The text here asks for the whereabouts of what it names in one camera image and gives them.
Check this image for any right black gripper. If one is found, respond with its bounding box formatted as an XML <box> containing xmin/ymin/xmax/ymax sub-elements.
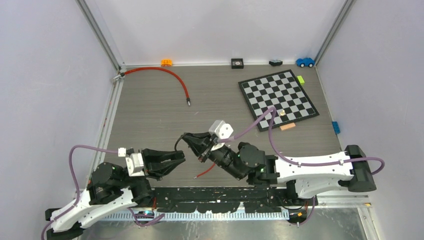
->
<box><xmin>181</xmin><ymin>131</ymin><xmax>245</xmax><ymax>181</ymax></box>

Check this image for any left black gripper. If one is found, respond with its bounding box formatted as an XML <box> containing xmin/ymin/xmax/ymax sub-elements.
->
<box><xmin>117</xmin><ymin>146</ymin><xmax>186</xmax><ymax>188</ymax></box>

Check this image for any black cable padlock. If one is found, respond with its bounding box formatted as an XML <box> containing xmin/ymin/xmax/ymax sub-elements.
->
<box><xmin>173</xmin><ymin>133</ymin><xmax>186</xmax><ymax>151</ymax></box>

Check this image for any red cable padlock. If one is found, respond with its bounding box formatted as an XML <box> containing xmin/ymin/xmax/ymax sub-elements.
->
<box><xmin>193</xmin><ymin>163</ymin><xmax>216</xmax><ymax>179</ymax></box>

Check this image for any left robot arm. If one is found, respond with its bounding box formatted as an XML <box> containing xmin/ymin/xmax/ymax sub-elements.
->
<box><xmin>41</xmin><ymin>147</ymin><xmax>186</xmax><ymax>240</ymax></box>

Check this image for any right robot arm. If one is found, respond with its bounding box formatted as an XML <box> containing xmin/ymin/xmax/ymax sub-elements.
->
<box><xmin>181</xmin><ymin>132</ymin><xmax>377</xmax><ymax>205</ymax></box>

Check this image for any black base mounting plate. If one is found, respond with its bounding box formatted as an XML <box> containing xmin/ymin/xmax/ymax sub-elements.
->
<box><xmin>136</xmin><ymin>187</ymin><xmax>318</xmax><ymax>214</ymax></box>

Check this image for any tan wooden block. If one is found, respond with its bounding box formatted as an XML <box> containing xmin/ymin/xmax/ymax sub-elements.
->
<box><xmin>279</xmin><ymin>122</ymin><xmax>296</xmax><ymax>131</ymax></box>

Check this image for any orange toy block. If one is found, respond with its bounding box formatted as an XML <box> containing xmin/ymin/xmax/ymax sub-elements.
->
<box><xmin>160</xmin><ymin>59</ymin><xmax>173</xmax><ymax>67</ymax></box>

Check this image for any small black box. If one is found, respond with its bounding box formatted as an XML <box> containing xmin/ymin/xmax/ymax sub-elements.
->
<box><xmin>231</xmin><ymin>58</ymin><xmax>244</xmax><ymax>69</ymax></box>

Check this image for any black white chessboard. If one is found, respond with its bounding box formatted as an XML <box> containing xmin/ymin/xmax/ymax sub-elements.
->
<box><xmin>238</xmin><ymin>69</ymin><xmax>320</xmax><ymax>128</ymax></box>

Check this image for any small black toy car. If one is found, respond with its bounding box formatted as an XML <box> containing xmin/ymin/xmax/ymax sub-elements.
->
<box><xmin>268</xmin><ymin>59</ymin><xmax>283</xmax><ymax>67</ymax></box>

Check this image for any lime green block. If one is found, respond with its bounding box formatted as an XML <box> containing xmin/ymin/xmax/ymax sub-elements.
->
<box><xmin>297</xmin><ymin>75</ymin><xmax>305</xmax><ymax>86</ymax></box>

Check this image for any blue toy car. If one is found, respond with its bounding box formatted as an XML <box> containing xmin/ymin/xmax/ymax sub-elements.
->
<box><xmin>295</xmin><ymin>57</ymin><xmax>315</xmax><ymax>68</ymax></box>

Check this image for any blue toy brick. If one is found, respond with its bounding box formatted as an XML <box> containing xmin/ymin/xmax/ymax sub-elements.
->
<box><xmin>331</xmin><ymin>121</ymin><xmax>341</xmax><ymax>135</ymax></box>

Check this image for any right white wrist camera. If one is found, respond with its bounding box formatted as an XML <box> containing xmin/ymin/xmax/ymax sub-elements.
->
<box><xmin>208</xmin><ymin>120</ymin><xmax>235</xmax><ymax>145</ymax></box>

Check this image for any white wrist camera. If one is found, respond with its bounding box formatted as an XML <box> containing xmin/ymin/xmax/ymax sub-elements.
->
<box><xmin>117</xmin><ymin>147</ymin><xmax>146</xmax><ymax>177</ymax></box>
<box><xmin>208</xmin><ymin>120</ymin><xmax>235</xmax><ymax>145</ymax></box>

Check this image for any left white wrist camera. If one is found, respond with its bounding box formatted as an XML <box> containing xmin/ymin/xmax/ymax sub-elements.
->
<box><xmin>117</xmin><ymin>147</ymin><xmax>146</xmax><ymax>177</ymax></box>

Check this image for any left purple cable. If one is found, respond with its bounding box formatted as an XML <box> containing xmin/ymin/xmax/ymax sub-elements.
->
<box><xmin>41</xmin><ymin>145</ymin><xmax>167</xmax><ymax>240</ymax></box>

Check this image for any purple cable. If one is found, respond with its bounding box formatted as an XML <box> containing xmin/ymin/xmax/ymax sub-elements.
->
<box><xmin>216</xmin><ymin>106</ymin><xmax>386</xmax><ymax>227</ymax></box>
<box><xmin>41</xmin><ymin>145</ymin><xmax>167</xmax><ymax>240</ymax></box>

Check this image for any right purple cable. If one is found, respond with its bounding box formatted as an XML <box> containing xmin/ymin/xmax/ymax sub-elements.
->
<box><xmin>216</xmin><ymin>106</ymin><xmax>386</xmax><ymax>227</ymax></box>

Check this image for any red hose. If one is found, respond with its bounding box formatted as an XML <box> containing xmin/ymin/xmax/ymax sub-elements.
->
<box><xmin>112</xmin><ymin>66</ymin><xmax>192</xmax><ymax>107</ymax></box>

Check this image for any aluminium front rail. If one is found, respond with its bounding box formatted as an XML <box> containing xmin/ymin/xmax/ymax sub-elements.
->
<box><xmin>70</xmin><ymin>185</ymin><xmax>373</xmax><ymax>222</ymax></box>

